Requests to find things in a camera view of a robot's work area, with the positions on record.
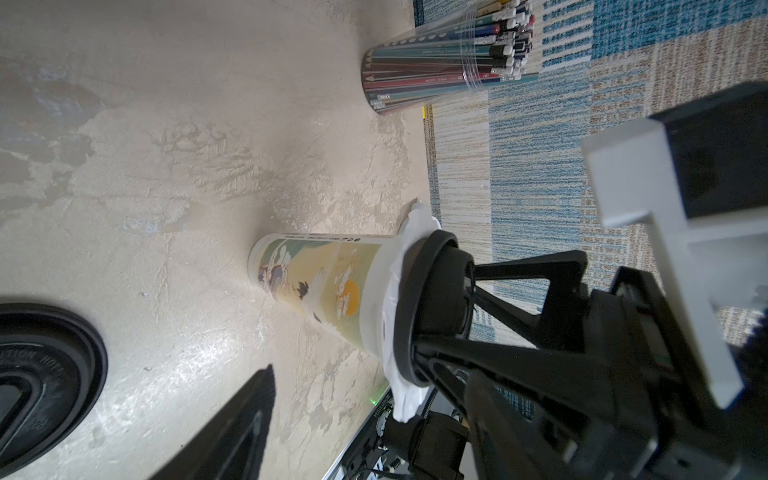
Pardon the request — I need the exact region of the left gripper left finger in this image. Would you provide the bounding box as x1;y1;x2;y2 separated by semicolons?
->
153;365;276;479

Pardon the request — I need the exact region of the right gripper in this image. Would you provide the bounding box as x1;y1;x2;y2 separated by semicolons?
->
412;250;767;479

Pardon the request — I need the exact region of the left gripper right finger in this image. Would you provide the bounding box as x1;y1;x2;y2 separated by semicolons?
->
464;370;572;479

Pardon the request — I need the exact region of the white leak-proof paper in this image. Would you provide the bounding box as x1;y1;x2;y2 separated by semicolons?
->
359;201;441;423

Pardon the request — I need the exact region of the black lid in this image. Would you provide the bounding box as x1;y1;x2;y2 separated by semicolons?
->
1;303;108;477
393;230;475;387

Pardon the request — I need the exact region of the paper milk tea cup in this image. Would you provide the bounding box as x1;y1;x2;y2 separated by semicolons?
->
248;233;401;361

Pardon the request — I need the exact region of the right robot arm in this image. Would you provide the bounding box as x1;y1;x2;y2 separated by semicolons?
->
377;246;767;479

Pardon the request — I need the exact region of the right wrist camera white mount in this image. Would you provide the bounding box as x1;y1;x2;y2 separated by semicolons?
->
581;81;767;408

